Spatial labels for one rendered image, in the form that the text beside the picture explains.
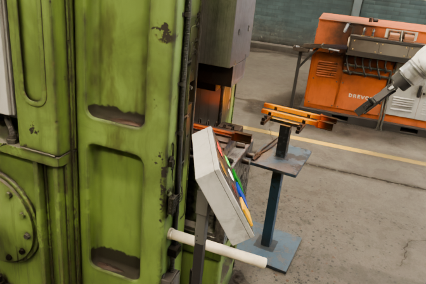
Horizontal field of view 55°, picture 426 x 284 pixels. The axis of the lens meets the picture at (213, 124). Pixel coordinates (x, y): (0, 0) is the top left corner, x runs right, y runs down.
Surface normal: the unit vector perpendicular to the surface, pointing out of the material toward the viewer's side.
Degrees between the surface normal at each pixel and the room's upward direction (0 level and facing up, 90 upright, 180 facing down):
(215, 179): 90
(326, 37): 90
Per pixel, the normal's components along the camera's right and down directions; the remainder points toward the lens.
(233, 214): 0.08, 0.37
